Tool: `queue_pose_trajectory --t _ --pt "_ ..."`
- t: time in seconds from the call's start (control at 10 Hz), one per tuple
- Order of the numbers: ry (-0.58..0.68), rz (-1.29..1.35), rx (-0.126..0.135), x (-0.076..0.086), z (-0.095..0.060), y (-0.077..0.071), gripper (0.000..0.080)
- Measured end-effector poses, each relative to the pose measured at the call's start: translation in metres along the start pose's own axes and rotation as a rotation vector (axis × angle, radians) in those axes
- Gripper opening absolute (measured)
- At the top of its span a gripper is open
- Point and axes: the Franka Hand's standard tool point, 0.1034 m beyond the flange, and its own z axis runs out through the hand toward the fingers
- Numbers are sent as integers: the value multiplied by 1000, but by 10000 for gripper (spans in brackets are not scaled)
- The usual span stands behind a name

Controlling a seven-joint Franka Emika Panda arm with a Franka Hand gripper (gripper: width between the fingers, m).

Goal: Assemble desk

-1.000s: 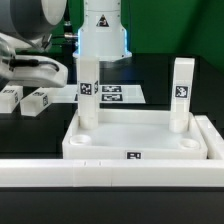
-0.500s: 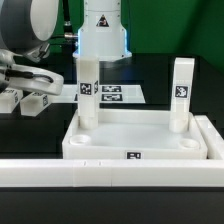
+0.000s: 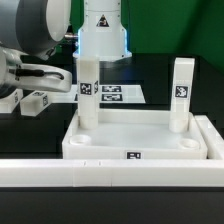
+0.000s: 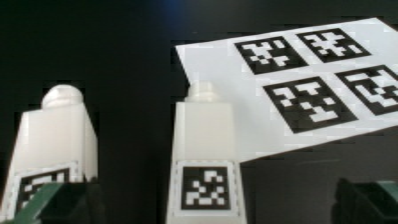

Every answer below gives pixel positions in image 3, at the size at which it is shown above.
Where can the white desk top tray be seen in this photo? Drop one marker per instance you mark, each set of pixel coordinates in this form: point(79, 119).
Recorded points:
point(133, 134)

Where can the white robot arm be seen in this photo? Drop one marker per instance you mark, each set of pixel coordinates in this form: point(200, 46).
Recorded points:
point(36, 27)

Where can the white base marker plate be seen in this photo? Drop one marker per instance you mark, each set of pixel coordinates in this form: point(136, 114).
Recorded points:
point(130, 94)

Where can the white L-shaped obstacle fence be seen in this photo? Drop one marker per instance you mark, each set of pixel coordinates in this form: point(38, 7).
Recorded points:
point(121, 172)

